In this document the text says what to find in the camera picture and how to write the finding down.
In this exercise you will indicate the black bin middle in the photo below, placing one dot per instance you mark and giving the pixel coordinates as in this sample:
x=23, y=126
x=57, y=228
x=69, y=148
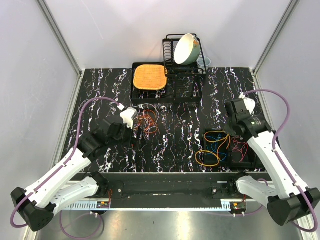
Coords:
x=241, y=154

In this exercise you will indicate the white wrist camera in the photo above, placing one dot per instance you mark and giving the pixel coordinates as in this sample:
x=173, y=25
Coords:
x=128, y=114
x=249, y=103

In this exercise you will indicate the light blue cup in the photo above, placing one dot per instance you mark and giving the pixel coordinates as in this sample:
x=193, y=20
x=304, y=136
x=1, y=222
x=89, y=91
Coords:
x=205, y=62

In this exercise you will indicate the cream ceramic bowl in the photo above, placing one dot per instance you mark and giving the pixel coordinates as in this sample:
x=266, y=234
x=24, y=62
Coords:
x=187, y=50

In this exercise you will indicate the black bin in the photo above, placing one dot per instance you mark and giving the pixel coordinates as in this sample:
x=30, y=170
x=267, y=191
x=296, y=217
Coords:
x=216, y=145
x=241, y=154

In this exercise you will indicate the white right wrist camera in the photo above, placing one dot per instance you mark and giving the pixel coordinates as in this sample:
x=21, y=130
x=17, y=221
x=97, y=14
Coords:
x=249, y=103

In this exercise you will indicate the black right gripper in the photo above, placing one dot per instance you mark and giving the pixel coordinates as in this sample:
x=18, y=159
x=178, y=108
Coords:
x=227, y=128

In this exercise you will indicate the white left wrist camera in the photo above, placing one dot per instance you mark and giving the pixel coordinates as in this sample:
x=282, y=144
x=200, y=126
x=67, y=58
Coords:
x=128, y=114

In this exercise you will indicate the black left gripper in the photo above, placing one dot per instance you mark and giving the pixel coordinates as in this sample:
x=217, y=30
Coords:
x=141, y=141

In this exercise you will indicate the black dish rack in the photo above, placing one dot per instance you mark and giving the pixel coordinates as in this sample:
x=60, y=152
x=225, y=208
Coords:
x=174, y=70

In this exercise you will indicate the orange woven mat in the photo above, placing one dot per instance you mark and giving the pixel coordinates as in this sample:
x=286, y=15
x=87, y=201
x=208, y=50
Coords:
x=150, y=77

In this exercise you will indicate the black bin left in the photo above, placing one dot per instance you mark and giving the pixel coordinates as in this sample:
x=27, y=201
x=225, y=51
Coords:
x=216, y=145

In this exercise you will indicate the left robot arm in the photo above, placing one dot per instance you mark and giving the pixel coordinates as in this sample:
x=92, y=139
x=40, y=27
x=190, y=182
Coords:
x=40, y=202

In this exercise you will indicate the black wire tray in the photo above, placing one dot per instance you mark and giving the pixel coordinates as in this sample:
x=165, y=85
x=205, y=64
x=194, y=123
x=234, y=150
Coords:
x=180, y=88

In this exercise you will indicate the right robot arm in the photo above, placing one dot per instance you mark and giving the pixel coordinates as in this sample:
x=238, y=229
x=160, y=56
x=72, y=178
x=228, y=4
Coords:
x=290, y=198

